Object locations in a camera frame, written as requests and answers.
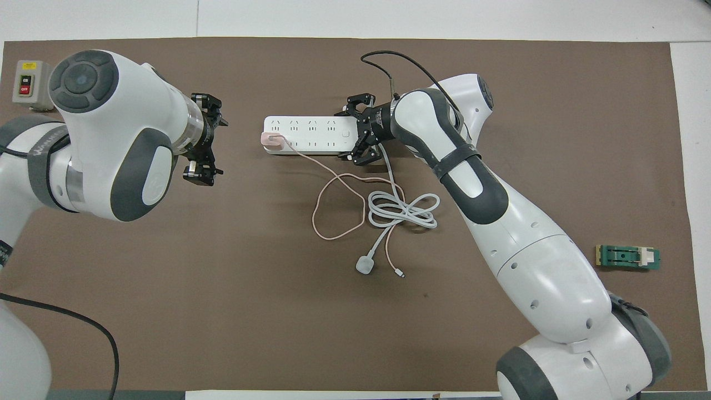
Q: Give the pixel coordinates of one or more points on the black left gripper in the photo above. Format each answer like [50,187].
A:
[205,139]

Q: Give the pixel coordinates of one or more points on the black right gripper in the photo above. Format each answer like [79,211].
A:
[375,125]

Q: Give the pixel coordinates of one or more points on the pink charger adapter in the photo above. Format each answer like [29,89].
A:
[271,141]

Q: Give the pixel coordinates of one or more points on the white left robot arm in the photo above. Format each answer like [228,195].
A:
[111,122]

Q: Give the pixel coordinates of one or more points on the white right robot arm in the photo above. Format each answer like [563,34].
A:
[527,255]

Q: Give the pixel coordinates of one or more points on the brown table mat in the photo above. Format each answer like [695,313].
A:
[250,311]

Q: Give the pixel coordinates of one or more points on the grey on-off switch box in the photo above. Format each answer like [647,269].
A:
[28,83]

